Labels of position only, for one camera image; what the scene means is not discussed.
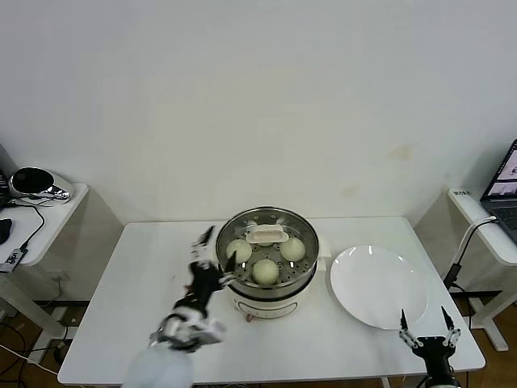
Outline small grey adapter box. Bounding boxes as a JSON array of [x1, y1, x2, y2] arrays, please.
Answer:
[[0, 245, 30, 272]]

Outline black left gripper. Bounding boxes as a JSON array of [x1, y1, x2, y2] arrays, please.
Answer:
[[175, 226, 237, 312]]

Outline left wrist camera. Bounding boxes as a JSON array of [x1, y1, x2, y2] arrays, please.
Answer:
[[183, 317, 227, 347]]

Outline black computer mouse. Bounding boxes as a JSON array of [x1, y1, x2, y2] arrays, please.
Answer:
[[0, 217, 15, 245]]

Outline grey open laptop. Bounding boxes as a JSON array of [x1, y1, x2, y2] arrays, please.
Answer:
[[480, 139, 517, 246]]

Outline glass pot lid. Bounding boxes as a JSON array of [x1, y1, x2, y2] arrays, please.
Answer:
[[216, 206, 320, 287]]

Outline black floor cable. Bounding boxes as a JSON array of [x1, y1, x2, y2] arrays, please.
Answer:
[[0, 318, 29, 361]]

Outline white floor cable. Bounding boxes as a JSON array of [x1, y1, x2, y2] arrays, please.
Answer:
[[0, 343, 61, 375]]

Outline white side desk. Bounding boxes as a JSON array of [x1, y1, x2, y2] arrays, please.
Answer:
[[0, 181, 90, 356], [448, 188, 517, 352]]

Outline chrome and black headset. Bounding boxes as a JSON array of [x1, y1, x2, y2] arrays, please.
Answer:
[[8, 166, 76, 207]]

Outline black desk cable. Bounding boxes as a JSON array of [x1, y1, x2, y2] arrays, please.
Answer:
[[0, 200, 46, 250]]

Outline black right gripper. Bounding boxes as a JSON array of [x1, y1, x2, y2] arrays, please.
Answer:
[[398, 305, 462, 382]]

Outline stainless steel steamer basket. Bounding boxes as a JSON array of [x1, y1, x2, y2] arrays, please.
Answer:
[[216, 206, 320, 297]]

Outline black and white charger cable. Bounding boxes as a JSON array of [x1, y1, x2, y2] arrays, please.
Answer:
[[442, 216, 498, 290]]

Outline white round plate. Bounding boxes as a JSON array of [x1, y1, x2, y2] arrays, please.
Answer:
[[330, 245, 428, 331]]

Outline cream electric cooker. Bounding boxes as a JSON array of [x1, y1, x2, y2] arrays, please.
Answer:
[[217, 236, 332, 323]]

